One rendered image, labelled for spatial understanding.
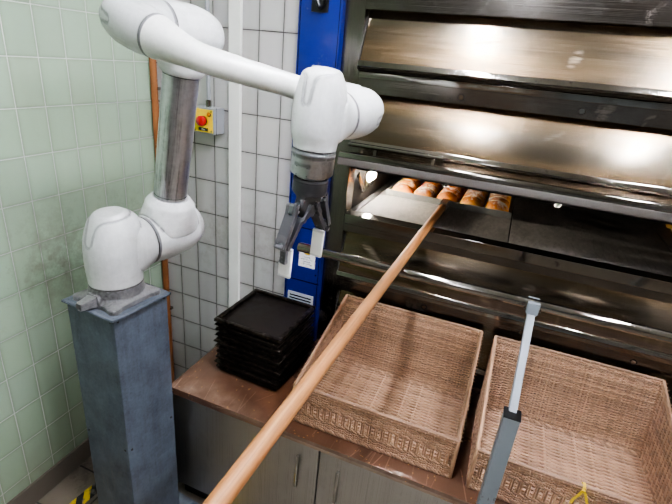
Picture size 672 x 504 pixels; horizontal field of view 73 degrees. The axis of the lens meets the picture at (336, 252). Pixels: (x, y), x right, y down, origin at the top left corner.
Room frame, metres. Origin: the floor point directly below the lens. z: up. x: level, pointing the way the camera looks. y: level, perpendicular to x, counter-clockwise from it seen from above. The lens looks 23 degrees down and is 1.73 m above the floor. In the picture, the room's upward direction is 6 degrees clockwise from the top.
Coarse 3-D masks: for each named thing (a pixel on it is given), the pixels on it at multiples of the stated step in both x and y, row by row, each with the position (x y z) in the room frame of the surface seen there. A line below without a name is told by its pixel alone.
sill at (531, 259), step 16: (352, 224) 1.69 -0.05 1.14; (368, 224) 1.67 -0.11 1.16; (384, 224) 1.65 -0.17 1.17; (400, 224) 1.63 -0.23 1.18; (416, 224) 1.65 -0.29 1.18; (432, 240) 1.58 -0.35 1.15; (448, 240) 1.56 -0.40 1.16; (464, 240) 1.54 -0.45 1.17; (480, 240) 1.54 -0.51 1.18; (496, 240) 1.56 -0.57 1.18; (512, 256) 1.49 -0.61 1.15; (528, 256) 1.47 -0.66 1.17; (544, 256) 1.45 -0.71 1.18; (560, 256) 1.46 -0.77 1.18; (576, 272) 1.42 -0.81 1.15; (592, 272) 1.40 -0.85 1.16; (608, 272) 1.39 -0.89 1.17; (624, 272) 1.37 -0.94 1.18; (640, 272) 1.39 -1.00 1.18; (656, 288) 1.34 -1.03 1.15
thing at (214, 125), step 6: (198, 108) 1.84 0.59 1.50; (204, 108) 1.84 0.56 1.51; (210, 108) 1.83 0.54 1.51; (216, 108) 1.84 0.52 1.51; (222, 108) 1.88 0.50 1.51; (198, 114) 1.84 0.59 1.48; (204, 114) 1.83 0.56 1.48; (216, 114) 1.84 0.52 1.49; (222, 114) 1.87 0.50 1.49; (210, 120) 1.82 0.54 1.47; (216, 120) 1.83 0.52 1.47; (222, 120) 1.87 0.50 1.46; (198, 126) 1.84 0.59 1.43; (204, 126) 1.83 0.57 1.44; (210, 126) 1.82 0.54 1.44; (216, 126) 1.83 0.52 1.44; (222, 126) 1.87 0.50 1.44; (204, 132) 1.84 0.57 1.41; (210, 132) 1.82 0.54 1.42; (216, 132) 1.83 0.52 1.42; (222, 132) 1.87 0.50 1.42
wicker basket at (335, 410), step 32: (384, 320) 1.58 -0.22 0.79; (416, 320) 1.54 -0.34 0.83; (320, 352) 1.41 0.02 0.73; (352, 352) 1.57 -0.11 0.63; (384, 352) 1.54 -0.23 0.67; (448, 352) 1.48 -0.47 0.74; (320, 384) 1.41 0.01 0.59; (352, 384) 1.42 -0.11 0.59; (384, 384) 1.44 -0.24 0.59; (416, 384) 1.46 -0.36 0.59; (448, 384) 1.44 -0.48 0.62; (320, 416) 1.24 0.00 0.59; (352, 416) 1.15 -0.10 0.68; (384, 416) 1.11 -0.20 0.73; (416, 416) 1.28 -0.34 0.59; (448, 416) 1.30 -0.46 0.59; (384, 448) 1.11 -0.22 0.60; (416, 448) 1.08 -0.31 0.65; (448, 448) 1.15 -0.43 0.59
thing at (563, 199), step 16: (352, 160) 1.55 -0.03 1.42; (416, 176) 1.47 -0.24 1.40; (432, 176) 1.45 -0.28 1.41; (448, 176) 1.44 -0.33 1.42; (512, 192) 1.37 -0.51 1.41; (528, 192) 1.35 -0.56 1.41; (544, 192) 1.34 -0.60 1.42; (592, 208) 1.29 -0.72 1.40; (608, 208) 1.28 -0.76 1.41; (624, 208) 1.27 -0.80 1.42; (640, 208) 1.26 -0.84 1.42
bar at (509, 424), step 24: (360, 264) 1.28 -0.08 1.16; (384, 264) 1.26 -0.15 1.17; (456, 288) 1.18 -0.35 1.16; (480, 288) 1.17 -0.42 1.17; (528, 312) 1.11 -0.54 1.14; (552, 312) 1.10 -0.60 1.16; (576, 312) 1.08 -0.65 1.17; (528, 336) 1.06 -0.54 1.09; (648, 336) 1.02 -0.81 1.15; (504, 408) 0.93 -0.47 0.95; (504, 432) 0.90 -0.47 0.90; (504, 456) 0.90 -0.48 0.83
